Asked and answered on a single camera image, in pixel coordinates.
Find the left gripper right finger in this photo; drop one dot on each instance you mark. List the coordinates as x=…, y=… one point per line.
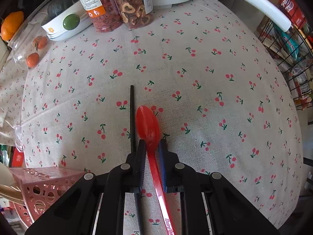
x=178, y=177

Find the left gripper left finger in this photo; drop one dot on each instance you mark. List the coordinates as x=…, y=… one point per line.
x=125, y=178

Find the red plastic spoon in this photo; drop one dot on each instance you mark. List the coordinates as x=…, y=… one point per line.
x=148, y=130

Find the black chopstick gold band left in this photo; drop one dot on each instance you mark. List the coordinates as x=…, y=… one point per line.
x=133, y=132

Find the pink perforated utensil holder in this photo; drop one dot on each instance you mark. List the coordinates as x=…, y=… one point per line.
x=40, y=188

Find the cherry print tablecloth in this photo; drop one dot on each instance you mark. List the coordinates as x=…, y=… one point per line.
x=220, y=99

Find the red box on floor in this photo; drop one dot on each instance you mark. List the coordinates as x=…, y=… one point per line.
x=18, y=158

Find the wooden chopstick in holder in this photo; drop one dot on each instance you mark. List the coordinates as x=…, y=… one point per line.
x=11, y=194

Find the clear plastic bag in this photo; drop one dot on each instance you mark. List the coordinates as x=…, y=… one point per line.
x=14, y=134

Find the white plastic spoon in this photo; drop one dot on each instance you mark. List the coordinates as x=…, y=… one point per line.
x=6, y=177

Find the glass jar with oranges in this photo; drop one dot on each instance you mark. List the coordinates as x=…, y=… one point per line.
x=29, y=45

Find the white bowl with green knob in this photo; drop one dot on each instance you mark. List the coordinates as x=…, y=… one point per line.
x=66, y=25

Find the jar of dried fruit rings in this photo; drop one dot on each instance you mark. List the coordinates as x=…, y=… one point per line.
x=135, y=13

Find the jar of red dried fruit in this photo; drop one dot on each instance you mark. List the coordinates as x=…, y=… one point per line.
x=103, y=14

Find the dark green squash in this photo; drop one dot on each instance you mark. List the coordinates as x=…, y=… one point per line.
x=56, y=7

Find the orange pumpkin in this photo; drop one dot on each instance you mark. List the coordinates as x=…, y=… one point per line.
x=11, y=24

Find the red plastic bag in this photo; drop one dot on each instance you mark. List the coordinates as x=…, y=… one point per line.
x=293, y=12

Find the black wire rack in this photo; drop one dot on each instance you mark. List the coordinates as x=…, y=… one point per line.
x=292, y=53

